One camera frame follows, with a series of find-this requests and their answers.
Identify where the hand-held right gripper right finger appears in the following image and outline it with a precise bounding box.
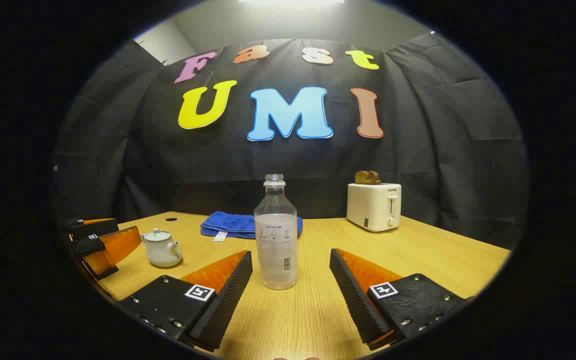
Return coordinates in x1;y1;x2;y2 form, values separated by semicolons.
329;248;474;351

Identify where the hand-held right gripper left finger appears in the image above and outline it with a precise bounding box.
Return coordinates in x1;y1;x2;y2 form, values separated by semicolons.
118;250;254;352

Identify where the white ceramic teacup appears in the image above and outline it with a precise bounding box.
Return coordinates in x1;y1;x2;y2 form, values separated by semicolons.
141;234;184;269

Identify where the clear plastic water bottle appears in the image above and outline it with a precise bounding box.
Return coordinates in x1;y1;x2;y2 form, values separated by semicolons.
254;174;299;291

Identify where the folded blue towel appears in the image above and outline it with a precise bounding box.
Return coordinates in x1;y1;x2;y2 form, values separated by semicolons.
200;211;304;244

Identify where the cream white toaster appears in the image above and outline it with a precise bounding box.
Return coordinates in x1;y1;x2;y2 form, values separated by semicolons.
346;182;403;233

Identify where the black backdrop cloth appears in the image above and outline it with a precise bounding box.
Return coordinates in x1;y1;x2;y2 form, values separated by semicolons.
53;32;529;251

